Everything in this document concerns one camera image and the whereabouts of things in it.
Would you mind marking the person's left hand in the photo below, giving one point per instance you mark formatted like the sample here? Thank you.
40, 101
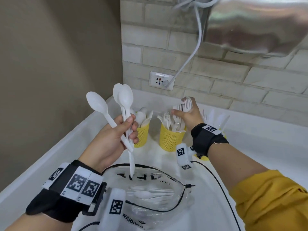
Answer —
108, 144

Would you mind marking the person's right hand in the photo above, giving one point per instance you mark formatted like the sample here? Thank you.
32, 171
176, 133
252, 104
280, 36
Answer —
193, 117

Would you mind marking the white plastic fork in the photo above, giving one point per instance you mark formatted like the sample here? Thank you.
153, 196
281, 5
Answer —
184, 104

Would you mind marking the bunch of sorted white knives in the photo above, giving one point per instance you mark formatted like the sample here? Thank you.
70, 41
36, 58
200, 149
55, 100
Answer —
217, 119

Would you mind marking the bunch of sorted white forks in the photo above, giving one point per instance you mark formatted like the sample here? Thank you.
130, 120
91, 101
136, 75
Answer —
168, 120

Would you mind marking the bunch of sorted white spoons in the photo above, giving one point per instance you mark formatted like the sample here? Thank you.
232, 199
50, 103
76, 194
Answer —
140, 116

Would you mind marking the packed bundle of white cutlery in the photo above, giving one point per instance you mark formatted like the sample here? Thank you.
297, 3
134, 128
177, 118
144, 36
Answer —
144, 194

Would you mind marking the clear plastic cutlery bag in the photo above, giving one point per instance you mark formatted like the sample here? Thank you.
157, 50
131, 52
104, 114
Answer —
163, 214

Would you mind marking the person's left forearm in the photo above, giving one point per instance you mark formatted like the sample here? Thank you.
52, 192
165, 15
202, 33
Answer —
38, 223

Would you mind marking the person's right forearm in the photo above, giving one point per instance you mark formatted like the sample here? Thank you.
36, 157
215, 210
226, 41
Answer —
233, 163

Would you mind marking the black right wrist band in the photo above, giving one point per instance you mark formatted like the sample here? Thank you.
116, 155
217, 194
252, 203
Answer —
204, 141

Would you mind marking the black wrist band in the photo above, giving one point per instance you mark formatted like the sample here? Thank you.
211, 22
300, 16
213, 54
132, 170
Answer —
55, 204
204, 141

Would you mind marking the black left wrist band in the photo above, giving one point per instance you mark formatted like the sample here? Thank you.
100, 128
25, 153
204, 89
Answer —
55, 204

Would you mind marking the yellow sleeve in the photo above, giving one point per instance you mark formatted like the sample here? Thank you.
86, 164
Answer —
272, 202

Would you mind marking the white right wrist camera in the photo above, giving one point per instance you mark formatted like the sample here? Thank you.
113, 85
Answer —
183, 153

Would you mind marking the white wall socket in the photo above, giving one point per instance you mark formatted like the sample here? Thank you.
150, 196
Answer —
158, 80

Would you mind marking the steel wall hand dryer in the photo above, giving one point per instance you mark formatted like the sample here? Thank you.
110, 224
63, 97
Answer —
260, 21

